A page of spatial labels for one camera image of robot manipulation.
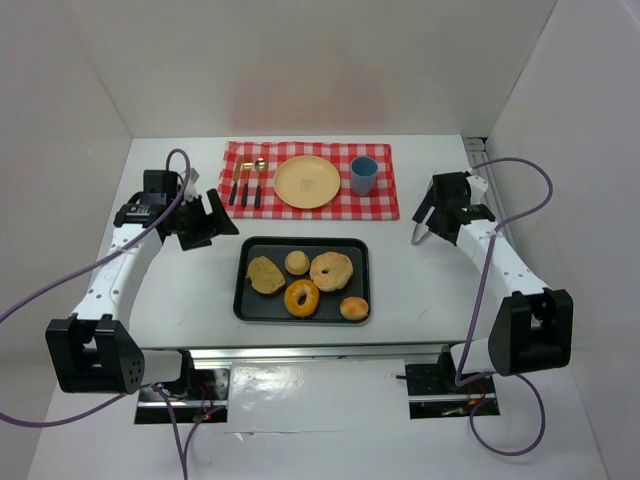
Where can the aluminium rail front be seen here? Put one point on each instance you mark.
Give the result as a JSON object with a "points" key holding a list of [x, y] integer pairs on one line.
{"points": [[311, 352]]}

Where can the gold knife black handle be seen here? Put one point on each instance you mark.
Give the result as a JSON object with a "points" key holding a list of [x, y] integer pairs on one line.
{"points": [[235, 179]]}

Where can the beige round plate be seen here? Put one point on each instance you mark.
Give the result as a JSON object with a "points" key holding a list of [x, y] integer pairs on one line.
{"points": [[306, 182]]}

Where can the small round muffin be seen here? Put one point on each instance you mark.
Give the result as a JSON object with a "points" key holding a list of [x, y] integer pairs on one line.
{"points": [[297, 263]]}

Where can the pale bagel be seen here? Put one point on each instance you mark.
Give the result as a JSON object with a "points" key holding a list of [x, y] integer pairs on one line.
{"points": [[331, 271]]}

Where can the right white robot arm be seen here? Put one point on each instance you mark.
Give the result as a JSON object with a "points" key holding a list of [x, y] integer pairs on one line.
{"points": [[532, 330]]}

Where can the aluminium rail right side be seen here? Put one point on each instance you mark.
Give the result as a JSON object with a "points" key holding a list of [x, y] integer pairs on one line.
{"points": [[476, 151]]}

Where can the black baking tray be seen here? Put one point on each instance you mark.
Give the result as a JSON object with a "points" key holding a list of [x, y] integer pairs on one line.
{"points": [[252, 306]]}

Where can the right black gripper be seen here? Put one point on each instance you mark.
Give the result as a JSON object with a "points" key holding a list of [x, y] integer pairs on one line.
{"points": [[435, 216]]}

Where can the gold spoon black handle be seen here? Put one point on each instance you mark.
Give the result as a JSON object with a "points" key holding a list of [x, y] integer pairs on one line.
{"points": [[261, 167]]}

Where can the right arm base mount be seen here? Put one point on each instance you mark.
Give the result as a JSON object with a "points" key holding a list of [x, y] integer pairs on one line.
{"points": [[433, 394]]}

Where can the brown bread slice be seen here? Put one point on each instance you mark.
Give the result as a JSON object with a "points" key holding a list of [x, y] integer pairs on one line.
{"points": [[265, 277]]}

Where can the small round bun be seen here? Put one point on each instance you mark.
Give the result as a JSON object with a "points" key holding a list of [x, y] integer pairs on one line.
{"points": [[354, 308]]}

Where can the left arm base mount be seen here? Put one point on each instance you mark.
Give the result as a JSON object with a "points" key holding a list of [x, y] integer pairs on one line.
{"points": [[201, 396]]}

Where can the orange glazed donut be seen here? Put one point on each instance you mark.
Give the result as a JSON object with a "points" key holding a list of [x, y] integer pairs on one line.
{"points": [[302, 298]]}

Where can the gold fork black handle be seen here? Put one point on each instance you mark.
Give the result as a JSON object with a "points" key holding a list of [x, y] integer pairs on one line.
{"points": [[247, 169]]}

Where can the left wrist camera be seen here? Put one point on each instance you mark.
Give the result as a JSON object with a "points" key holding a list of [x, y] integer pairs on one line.
{"points": [[160, 186]]}

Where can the red checkered cloth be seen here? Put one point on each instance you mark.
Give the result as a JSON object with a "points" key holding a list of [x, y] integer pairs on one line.
{"points": [[380, 204]]}

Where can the aluminium rail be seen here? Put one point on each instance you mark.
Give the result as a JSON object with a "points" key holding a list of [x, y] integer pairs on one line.
{"points": [[476, 151], [311, 352]]}

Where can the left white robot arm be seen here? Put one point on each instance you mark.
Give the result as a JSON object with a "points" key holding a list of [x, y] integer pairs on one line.
{"points": [[92, 350]]}

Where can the blue cup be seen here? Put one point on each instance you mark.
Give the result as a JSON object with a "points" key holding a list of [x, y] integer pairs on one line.
{"points": [[363, 175]]}

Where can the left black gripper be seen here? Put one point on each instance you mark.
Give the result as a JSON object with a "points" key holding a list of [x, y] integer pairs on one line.
{"points": [[198, 220]]}

